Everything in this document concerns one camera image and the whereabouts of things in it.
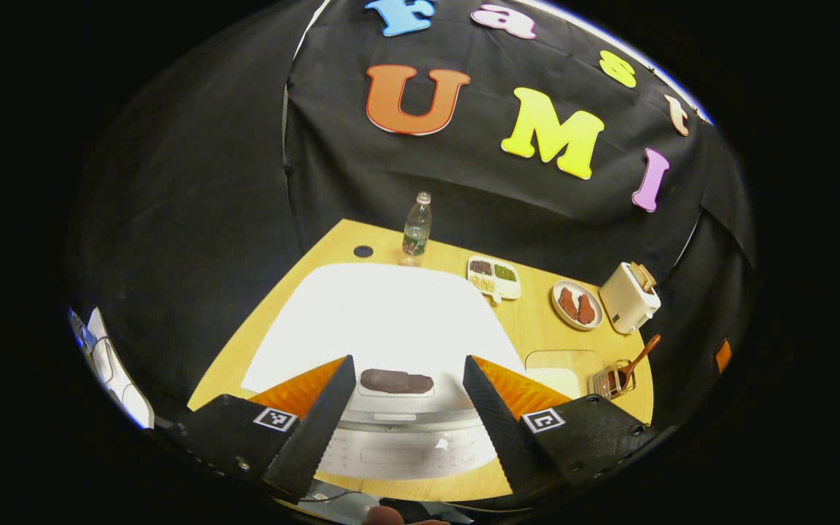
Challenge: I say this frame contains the brown wooden spoon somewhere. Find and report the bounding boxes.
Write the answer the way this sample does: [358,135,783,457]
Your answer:
[606,333,662,391]

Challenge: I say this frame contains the white rice cooker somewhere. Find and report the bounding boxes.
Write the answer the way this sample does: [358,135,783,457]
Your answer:
[240,262,530,482]

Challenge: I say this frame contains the black backdrop cloth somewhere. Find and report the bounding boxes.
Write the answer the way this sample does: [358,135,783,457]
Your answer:
[66,0,756,431]

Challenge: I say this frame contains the white round plate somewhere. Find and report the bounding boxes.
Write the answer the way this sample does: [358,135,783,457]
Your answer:
[551,280,604,331]

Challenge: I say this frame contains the black power cable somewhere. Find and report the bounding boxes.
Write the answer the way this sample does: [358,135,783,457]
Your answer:
[296,487,362,505]

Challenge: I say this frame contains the white side table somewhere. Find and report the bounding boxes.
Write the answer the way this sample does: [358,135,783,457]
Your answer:
[85,306,156,431]

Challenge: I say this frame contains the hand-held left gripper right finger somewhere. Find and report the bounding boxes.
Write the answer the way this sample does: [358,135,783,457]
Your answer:
[462,355,658,497]

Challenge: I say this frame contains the white divided seasoning tray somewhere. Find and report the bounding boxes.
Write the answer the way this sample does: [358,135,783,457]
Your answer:
[467,255,522,304]

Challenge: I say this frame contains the clear plastic water bottle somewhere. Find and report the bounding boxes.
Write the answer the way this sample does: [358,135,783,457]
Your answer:
[400,192,433,268]

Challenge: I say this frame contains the clear plastic rice container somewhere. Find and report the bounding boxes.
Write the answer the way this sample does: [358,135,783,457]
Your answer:
[524,349,605,400]

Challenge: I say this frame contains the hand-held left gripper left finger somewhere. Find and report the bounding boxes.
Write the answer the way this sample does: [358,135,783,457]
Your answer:
[183,355,357,505]

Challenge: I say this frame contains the white rice pile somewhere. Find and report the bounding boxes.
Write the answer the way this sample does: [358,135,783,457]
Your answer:
[529,367,583,398]

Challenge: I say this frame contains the white toaster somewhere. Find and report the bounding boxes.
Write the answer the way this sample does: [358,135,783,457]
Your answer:
[599,261,662,335]

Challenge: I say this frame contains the white square device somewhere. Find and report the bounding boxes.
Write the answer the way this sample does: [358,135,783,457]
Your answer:
[92,339,116,384]

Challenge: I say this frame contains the computer monitor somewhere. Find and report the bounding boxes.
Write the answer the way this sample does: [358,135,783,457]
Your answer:
[66,306,96,354]

